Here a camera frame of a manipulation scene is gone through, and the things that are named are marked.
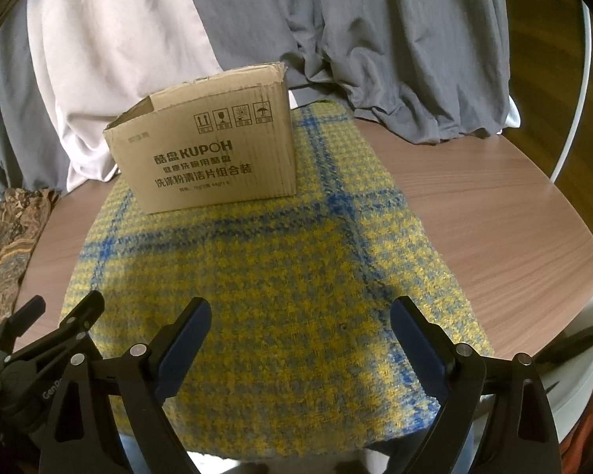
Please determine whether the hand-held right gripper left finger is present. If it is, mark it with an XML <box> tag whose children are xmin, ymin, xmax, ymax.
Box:
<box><xmin>38</xmin><ymin>296</ymin><xmax>212</xmax><ymax>474</ymax></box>

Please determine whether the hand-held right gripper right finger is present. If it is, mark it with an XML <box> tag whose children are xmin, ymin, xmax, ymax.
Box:
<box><xmin>389</xmin><ymin>296</ymin><xmax>563</xmax><ymax>474</ymax></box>

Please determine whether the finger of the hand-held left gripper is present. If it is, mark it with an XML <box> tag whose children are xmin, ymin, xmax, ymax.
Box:
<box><xmin>0</xmin><ymin>296</ymin><xmax>46</xmax><ymax>344</ymax></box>
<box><xmin>5</xmin><ymin>290</ymin><xmax>106</xmax><ymax>371</ymax></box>

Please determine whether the brown cardboard box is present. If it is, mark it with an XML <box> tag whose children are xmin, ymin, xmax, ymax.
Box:
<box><xmin>103</xmin><ymin>62</ymin><xmax>298</xmax><ymax>215</ymax></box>

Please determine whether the brown patterned cloth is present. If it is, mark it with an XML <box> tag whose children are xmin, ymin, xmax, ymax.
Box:
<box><xmin>0</xmin><ymin>188</ymin><xmax>60</xmax><ymax>327</ymax></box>

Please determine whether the yellow and blue woven mat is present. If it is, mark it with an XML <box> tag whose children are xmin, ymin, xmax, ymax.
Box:
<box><xmin>60</xmin><ymin>101</ymin><xmax>495</xmax><ymax>464</ymax></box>

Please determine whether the white plastic object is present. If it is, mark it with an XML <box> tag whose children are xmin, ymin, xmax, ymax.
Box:
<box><xmin>544</xmin><ymin>336</ymin><xmax>593</xmax><ymax>435</ymax></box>

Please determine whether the orange cloth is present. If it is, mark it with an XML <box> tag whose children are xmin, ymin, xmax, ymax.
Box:
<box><xmin>558</xmin><ymin>380</ymin><xmax>593</xmax><ymax>470</ymax></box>

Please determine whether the grey cloth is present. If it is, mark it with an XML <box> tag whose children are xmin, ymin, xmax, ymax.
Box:
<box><xmin>0</xmin><ymin>10</ymin><xmax>65</xmax><ymax>193</ymax></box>
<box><xmin>178</xmin><ymin>0</ymin><xmax>519</xmax><ymax>136</ymax></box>

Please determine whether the pale pink cloth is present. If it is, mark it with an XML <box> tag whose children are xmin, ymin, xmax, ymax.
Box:
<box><xmin>27</xmin><ymin>0</ymin><xmax>223</xmax><ymax>183</ymax></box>

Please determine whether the white hoop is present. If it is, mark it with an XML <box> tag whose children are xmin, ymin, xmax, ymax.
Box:
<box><xmin>548</xmin><ymin>0</ymin><xmax>591</xmax><ymax>183</ymax></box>

